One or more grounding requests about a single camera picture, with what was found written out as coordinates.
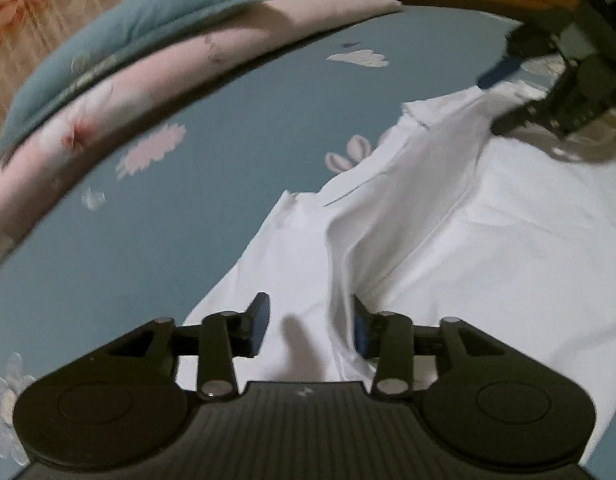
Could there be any pink floral folded quilt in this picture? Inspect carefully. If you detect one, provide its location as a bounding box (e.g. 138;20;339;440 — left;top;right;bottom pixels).
0;0;401;264

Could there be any teal pillow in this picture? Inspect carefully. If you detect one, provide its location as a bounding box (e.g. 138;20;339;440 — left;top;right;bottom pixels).
0;0;270;165

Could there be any white long-sleeve shirt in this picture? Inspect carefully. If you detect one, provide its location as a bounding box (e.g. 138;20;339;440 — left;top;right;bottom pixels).
186;82;616;440

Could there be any teal floral bed sheet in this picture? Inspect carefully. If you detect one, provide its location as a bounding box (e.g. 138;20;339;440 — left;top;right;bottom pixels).
0;6;616;479

